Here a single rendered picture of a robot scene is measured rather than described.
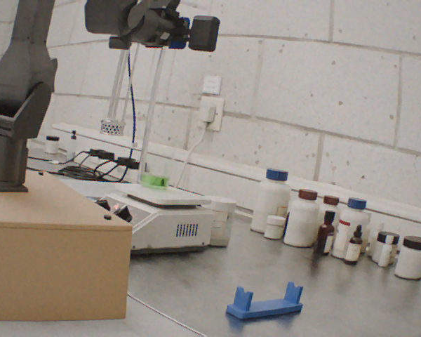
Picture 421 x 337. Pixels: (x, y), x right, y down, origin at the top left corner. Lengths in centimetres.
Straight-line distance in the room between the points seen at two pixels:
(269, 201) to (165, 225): 36
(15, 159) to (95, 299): 17
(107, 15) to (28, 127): 22
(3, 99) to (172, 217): 41
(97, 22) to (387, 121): 71
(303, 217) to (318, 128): 29
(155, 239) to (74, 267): 36
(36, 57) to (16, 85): 4
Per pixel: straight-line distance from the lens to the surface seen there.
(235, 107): 149
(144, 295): 68
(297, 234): 111
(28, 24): 59
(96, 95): 204
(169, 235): 89
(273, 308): 67
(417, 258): 95
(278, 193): 119
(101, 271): 55
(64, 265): 52
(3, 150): 58
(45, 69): 59
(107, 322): 56
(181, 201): 90
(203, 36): 85
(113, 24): 72
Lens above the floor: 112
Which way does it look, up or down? 5 degrees down
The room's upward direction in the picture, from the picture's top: 9 degrees clockwise
